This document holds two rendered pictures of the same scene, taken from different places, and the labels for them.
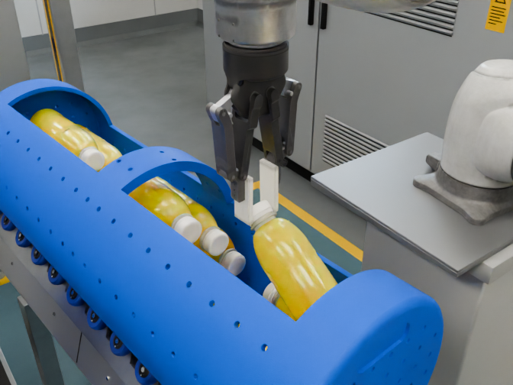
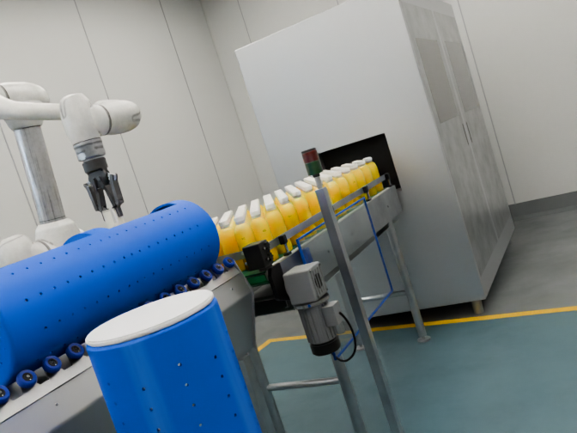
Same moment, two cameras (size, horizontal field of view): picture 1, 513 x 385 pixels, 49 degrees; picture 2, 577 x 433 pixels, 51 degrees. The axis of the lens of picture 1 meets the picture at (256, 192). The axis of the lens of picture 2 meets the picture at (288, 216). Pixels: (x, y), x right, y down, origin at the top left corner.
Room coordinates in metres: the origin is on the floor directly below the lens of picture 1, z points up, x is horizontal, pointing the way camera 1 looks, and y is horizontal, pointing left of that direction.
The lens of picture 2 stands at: (0.77, 2.02, 1.27)
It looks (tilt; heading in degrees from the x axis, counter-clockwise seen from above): 6 degrees down; 250
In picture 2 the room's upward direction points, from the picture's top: 18 degrees counter-clockwise
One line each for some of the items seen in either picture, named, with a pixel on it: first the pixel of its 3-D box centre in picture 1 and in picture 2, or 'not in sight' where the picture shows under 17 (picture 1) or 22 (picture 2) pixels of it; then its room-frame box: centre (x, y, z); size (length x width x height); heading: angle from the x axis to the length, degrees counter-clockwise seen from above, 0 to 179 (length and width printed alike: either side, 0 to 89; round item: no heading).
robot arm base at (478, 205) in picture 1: (469, 176); not in sight; (1.00, -0.44, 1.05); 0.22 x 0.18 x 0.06; 30
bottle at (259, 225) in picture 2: not in sight; (263, 237); (0.12, -0.16, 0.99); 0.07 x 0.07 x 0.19
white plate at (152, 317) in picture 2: not in sight; (150, 316); (0.67, 0.72, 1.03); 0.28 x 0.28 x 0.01
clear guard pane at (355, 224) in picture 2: not in sight; (351, 268); (-0.29, -0.38, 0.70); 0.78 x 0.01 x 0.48; 42
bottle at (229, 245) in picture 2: not in sight; (232, 247); (0.24, -0.20, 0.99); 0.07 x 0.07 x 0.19
